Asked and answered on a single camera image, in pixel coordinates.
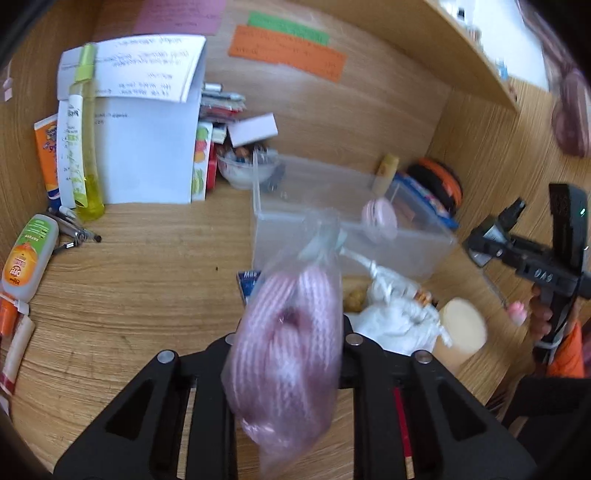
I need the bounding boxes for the person's right forearm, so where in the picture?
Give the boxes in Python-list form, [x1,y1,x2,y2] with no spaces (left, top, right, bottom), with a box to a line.
[547,320,591,380]

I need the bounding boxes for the pink paper note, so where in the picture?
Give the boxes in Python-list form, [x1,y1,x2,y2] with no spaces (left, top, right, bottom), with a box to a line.
[134,0,227,37]

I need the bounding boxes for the small blue box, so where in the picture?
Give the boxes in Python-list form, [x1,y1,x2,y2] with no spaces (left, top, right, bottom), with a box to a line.
[236,270,264,305]

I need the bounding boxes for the brown stick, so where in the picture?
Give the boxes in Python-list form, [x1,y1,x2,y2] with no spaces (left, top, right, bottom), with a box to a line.
[394,198,419,223]

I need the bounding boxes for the clear plastic storage box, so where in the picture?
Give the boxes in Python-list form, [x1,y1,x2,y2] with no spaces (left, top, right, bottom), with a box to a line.
[250,151,459,283]

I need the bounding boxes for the person's right hand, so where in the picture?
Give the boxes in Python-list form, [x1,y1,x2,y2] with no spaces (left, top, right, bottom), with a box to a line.
[530,281,555,341]

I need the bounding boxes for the maroon plush object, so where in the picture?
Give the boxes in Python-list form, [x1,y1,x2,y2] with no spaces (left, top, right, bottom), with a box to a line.
[522,0,591,158]

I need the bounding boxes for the white printed paper sheet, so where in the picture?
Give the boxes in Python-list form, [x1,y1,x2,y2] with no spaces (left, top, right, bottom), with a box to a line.
[58,36,207,103]

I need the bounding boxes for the red box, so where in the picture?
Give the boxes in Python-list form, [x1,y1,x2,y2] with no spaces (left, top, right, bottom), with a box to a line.
[205,141,220,191]

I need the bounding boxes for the white tube green print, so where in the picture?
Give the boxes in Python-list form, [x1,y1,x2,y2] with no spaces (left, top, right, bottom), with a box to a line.
[58,95,86,209]

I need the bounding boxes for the bag of pink yarn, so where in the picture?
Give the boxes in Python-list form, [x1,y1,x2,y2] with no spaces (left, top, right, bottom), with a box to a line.
[221,208,345,478]

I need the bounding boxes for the small orange tube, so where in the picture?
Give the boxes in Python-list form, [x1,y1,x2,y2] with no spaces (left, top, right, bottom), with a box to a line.
[0,298,19,337]

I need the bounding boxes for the orange paper note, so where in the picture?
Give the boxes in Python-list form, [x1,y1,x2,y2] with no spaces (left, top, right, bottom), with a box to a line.
[228,25,347,84]

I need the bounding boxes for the yellow green spray bottle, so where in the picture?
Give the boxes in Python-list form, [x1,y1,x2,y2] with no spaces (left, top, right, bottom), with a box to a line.
[67,42,106,221]

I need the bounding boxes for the wooden shelf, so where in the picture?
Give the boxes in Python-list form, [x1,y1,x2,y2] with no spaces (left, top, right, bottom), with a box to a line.
[416,0,522,114]

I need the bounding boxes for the orange sunscreen tube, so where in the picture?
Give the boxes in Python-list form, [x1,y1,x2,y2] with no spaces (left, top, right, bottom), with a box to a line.
[34,114,63,208]

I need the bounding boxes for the white cloth drawstring bag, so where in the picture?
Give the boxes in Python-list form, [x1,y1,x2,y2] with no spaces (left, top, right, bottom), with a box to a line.
[342,249,451,356]

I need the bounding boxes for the blue snack packet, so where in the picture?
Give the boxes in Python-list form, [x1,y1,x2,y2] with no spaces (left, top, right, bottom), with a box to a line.
[394,173,460,230]

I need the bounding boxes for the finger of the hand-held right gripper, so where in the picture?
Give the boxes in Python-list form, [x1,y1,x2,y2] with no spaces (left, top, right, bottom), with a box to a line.
[463,219,525,269]
[501,198,552,260]

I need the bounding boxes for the white file box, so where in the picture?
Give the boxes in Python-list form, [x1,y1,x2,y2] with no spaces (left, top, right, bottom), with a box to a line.
[95,90,204,205]

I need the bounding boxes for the yellow tube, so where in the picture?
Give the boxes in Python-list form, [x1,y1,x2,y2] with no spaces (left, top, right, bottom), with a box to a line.
[373,154,400,197]

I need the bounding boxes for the pink paw toy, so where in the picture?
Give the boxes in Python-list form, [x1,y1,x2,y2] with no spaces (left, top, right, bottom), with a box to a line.
[508,300,530,326]

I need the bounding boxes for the stack of pens and packets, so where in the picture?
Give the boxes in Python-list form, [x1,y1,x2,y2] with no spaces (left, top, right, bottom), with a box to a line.
[199,82,246,123]

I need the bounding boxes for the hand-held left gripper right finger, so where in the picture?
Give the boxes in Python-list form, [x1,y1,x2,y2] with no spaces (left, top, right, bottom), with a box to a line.
[339,318,539,480]

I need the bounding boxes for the pink round macaron toy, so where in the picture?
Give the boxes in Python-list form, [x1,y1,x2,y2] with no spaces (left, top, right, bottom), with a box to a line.
[361,198,398,243]

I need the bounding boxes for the white bottle orange label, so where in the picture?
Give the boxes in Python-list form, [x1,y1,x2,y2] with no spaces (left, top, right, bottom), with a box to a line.
[0,215,60,303]

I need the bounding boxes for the small white box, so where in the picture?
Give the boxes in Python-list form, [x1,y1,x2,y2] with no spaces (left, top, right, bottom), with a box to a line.
[227,113,279,148]

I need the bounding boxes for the dark cloth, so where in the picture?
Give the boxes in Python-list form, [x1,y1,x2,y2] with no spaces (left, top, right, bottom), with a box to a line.
[501,374,591,468]

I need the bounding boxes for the green paper note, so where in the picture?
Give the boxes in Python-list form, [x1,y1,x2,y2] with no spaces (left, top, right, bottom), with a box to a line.
[247,11,331,47]

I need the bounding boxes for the black orange zip case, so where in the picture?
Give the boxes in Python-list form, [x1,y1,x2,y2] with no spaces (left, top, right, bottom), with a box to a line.
[406,158,464,217]

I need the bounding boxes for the cream pillar candle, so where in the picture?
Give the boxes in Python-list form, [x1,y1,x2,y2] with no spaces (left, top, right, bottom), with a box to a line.
[431,298,488,377]

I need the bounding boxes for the wooden desktop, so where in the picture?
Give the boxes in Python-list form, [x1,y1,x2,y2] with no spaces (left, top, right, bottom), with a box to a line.
[0,152,522,480]

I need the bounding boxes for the metal drawing compass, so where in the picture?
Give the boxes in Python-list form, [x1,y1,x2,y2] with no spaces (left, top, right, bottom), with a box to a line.
[46,207,102,257]

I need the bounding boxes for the clear bowl of trinkets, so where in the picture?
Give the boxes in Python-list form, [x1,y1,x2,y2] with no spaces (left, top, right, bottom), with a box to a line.
[216,147,282,190]

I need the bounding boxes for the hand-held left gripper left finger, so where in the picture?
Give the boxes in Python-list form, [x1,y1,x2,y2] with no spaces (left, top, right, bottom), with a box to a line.
[53,332,239,480]

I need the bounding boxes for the cream tube red band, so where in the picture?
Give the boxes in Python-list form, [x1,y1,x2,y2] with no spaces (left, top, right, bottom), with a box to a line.
[0,316,35,398]

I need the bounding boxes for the tan lumpy object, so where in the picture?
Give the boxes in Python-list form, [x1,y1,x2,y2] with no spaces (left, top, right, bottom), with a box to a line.
[342,277,372,315]

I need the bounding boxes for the fruit print box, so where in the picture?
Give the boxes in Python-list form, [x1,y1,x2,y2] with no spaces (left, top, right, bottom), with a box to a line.
[191,121,214,202]

